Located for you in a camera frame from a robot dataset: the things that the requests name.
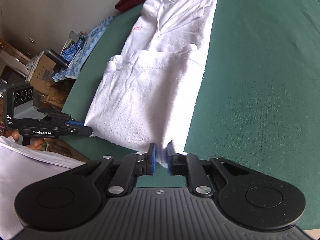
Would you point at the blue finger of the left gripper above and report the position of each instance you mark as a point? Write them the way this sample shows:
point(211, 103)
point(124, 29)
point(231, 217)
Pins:
point(78, 128)

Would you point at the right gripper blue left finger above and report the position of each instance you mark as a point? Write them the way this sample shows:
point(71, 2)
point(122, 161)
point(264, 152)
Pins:
point(131, 167)

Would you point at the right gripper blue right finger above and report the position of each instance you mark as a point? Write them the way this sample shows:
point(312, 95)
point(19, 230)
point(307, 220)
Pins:
point(189, 165)

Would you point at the white t-shirt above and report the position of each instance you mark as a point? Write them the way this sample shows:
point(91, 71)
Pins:
point(148, 92)

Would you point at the person's left hand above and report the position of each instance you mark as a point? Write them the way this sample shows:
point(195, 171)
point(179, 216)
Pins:
point(32, 143)

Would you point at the cardboard box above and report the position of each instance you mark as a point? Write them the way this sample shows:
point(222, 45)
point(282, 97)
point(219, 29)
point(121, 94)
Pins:
point(40, 77)

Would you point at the black cylindrical flask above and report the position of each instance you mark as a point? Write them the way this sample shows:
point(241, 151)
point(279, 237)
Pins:
point(57, 58)

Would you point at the blue white patterned cloth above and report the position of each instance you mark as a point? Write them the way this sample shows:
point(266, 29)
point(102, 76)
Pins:
point(78, 53)

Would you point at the green table cloth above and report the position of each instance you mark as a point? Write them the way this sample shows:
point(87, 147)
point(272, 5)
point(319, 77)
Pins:
point(258, 104)

